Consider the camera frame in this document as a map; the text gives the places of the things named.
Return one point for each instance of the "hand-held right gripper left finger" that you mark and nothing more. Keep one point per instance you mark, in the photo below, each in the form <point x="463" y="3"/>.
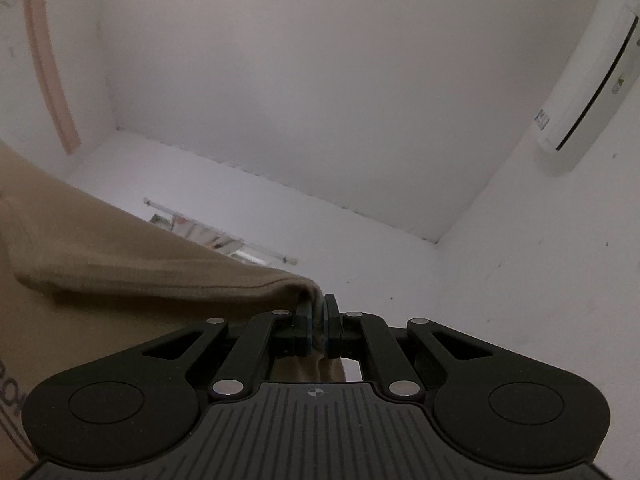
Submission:
<point x="304" y="321"/>

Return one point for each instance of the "pale curtain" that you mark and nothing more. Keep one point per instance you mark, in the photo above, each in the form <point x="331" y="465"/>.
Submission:
<point x="220" y="237"/>

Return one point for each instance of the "tan garment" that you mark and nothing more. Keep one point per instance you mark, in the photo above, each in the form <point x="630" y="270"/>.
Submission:
<point x="115" y="260"/>

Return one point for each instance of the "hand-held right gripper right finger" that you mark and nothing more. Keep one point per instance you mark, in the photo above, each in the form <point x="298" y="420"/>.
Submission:
<point x="328" y="321"/>

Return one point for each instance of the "white wall air conditioner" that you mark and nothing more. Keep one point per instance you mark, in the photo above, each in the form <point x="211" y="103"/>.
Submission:
<point x="585" y="75"/>

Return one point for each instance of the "pink wall trim strip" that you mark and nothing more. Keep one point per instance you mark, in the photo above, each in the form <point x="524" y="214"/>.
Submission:
<point x="50" y="70"/>

